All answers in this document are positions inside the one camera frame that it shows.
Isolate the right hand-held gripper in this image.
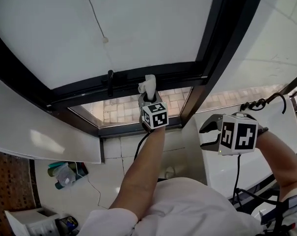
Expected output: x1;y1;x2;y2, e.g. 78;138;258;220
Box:
198;112;259;156

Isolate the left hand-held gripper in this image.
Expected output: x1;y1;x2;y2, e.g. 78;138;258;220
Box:
137;91;169;134

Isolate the white cleaning cloth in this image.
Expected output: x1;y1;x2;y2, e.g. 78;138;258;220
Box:
137;74;157;101

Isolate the black window frame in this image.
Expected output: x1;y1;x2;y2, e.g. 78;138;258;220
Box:
0;0;267;139

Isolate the person's left forearm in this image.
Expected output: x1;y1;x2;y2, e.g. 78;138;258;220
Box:
108;125;166;223

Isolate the person's right forearm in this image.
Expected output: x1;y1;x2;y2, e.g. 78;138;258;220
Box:
255;129;297;199

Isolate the white bathtub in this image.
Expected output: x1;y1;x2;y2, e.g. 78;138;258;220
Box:
193;94;297;199

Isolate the person's white shoe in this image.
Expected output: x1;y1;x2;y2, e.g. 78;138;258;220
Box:
163;166;176;179

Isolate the person's white shirt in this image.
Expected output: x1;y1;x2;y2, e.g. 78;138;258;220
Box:
77;177;297;236

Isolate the dark bronze faucet set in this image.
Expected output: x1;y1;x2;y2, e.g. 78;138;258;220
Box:
240;92;288;115

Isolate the white roller blind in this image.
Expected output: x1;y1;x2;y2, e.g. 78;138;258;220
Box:
0;0;216;91

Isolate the black chest rig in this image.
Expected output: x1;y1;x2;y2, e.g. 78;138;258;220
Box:
258;188;297;236

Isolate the clear plastic bag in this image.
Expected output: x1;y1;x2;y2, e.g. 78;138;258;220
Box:
54;163;77;188

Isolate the white box on floor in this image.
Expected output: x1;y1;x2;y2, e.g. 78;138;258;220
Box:
4;207;61;236

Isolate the black window handle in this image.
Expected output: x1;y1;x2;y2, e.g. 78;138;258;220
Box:
101;69;128;98

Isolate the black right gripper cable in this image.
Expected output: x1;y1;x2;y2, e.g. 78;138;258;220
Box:
232;153;281;211

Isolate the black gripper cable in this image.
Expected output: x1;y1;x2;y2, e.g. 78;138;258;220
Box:
134;131;150;161
232;153;281;211

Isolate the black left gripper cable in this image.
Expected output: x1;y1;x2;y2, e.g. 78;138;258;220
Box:
134;131;150;161

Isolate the thin blind pull cord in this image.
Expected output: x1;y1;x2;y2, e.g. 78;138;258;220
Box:
83;0;109;44

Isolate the thin white cable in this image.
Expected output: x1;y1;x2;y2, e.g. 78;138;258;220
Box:
73;161;108;210

